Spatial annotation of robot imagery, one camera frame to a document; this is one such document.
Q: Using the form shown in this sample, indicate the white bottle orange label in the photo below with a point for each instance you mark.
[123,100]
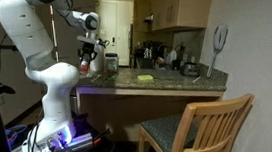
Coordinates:
[85,67]

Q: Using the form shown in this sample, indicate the white plastic spoon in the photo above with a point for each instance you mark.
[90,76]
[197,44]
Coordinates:
[96,78]

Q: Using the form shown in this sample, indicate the black cooking pot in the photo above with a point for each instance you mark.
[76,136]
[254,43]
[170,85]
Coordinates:
[189,70]

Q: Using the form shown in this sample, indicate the white door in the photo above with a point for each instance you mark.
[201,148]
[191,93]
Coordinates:
[118,27]

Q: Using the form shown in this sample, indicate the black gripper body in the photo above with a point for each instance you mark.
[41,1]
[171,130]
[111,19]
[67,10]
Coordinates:
[91,43]

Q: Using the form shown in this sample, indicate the clear jar purple lid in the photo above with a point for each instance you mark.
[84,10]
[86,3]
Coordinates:
[112,63]

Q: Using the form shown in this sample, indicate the white fly swatter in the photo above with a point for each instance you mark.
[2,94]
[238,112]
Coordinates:
[221,36]

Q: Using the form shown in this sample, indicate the wooden wall cabinet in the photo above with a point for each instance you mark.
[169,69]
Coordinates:
[182,4]

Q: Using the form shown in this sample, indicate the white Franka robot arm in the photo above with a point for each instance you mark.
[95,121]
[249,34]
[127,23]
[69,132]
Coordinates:
[52,80]

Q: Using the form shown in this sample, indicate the yellow sponge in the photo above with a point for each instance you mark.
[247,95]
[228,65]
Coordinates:
[145,77]

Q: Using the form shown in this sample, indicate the wooden chair grey seat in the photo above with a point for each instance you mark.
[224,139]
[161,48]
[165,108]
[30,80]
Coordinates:
[195,134]

